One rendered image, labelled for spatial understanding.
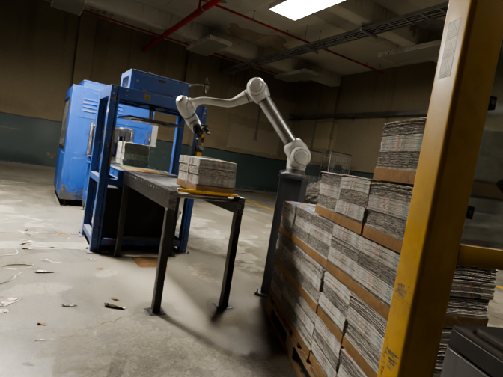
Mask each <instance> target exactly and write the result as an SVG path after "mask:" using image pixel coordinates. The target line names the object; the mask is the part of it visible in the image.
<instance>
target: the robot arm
mask: <svg viewBox="0 0 503 377"><path fill-rule="evenodd" d="M252 101H254V102H255V103H257V104H259V106H260V107H261V108H262V110H263V112H264V114H265V115H266V117H267V118H268V120H269V121H270V123H271V124H272V126H273V128H274V129H275V131H276V132H277V134H278V136H279V137H280V139H281V140H282V142H283V143H284V145H285V146H284V152H285V153H286V155H287V168H286V170H280V171H279V172H280V173H281V174H283V175H288V176H293V177H301V178H308V177H307V176H306V175H305V168H306V165H308V163H309V162H310V161H311V153H310V151H309V149H308V147H307V145H306V144H305V143H303V142H302V140H301V139H299V138H296V137H295V135H294V134H293V133H292V131H291V130H290V127H289V126H288V125H287V123H286V121H285V120H284V118H283V117H282V116H281V113H280V112H279V110H278V109H277V107H276V106H275V104H274V102H273V101H272V99H271V98H270V92H269V88H268V86H267V84H266V83H264V81H263V80H262V79H260V78H257V77H255V78H253V79H251V80H249V82H248V84H247V89H246V90H244V91H243V92H242V93H240V94H238V95H237V96H236V97H234V98H233V99H216V98H211V97H198V98H195V99H192V98H187V97H186V96H179V97H178V98H177V99H176V105H177V109H178V111H179V112H180V114H181V115H182V116H183V118H184V120H185V121H186V124H187V125H188V127H189V128H190V129H191V130H192V131H193V132H194V133H195V134H196V135H197V138H196V139H195V140H196V146H197V148H198V149H200V150H204V148H203V146H202V145H201V136H202V133H203V132H204V131H205V132H206V134H208V135H210V132H209V131H208V128H207V127H208V125H204V124H201V122H200V120H199V118H198V116H197V114H196V113H195V110H196V108H197V107H198V106H199V105H201V104H208V105H216V106H221V107H227V108H229V107H234V106H238V105H242V104H245V103H248V102H252ZM204 126H205V127H204ZM203 127H204V128H203ZM199 137H200V138H199Z"/></svg>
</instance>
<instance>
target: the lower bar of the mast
mask: <svg viewBox="0 0 503 377"><path fill-rule="evenodd" d="M456 265H461V266H472V267H479V268H485V269H497V270H503V250H502V249H496V248H486V247H480V246H474V245H464V244H460V249H459V253H458V257H457V264H456Z"/></svg>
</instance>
